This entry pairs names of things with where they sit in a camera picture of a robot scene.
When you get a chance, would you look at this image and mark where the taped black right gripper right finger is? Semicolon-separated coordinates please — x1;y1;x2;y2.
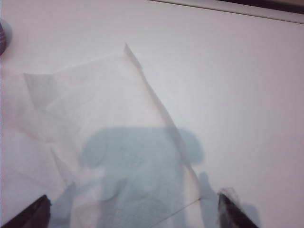
217;187;260;228

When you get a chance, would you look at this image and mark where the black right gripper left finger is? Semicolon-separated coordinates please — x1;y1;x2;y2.
0;194;52;228

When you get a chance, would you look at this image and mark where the white tissue sheet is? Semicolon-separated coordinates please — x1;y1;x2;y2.
0;42;203;228

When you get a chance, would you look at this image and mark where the grey printed lanyard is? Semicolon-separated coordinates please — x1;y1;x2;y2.
0;19;13;57

